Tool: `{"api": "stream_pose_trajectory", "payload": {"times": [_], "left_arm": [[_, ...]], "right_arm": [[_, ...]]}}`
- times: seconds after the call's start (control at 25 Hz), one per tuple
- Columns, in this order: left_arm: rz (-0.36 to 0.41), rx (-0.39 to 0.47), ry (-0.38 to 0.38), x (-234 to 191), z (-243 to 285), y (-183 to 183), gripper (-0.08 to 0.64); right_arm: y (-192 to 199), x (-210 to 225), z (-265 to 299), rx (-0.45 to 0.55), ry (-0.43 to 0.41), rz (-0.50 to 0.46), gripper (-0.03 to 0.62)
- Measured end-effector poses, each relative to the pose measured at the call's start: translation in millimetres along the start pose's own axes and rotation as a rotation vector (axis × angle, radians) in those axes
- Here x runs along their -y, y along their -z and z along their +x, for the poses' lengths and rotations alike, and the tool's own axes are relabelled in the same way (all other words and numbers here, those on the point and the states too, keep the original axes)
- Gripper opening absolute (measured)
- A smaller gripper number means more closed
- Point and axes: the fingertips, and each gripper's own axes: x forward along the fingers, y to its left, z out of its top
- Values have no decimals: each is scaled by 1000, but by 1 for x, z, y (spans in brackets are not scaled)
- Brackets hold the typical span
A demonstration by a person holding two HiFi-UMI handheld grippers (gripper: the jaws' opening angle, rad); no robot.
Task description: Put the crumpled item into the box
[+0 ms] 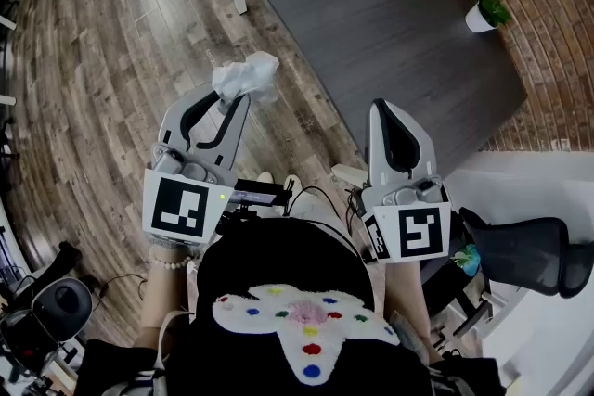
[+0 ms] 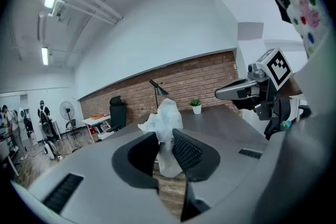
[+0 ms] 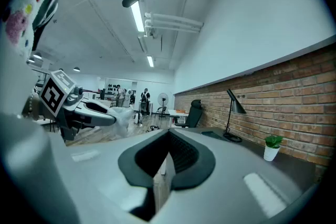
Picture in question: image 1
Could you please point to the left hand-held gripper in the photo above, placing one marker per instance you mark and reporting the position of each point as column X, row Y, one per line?
column 178, row 211

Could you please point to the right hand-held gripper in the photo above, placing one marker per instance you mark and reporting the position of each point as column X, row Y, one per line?
column 420, row 232

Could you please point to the white cloth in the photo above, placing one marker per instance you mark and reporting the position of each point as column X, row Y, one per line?
column 246, row 76

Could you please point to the person's left forearm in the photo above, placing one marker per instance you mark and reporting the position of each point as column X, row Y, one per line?
column 162, row 297

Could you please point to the person's right forearm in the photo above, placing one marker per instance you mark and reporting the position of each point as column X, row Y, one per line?
column 406, row 297

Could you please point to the black chest-mounted device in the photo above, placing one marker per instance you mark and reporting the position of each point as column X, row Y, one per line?
column 253, row 198

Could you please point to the person's legs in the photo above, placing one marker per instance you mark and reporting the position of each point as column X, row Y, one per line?
column 315, row 206

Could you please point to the teal potted plant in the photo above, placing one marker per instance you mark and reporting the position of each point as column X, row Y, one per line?
column 468, row 259

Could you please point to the person's black shirt torso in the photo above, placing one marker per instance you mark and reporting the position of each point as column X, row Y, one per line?
column 278, row 255

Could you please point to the green plant in white pot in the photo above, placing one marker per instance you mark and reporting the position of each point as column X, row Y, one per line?
column 478, row 21

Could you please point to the black mesh office chair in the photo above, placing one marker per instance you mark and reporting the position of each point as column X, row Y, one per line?
column 524, row 246

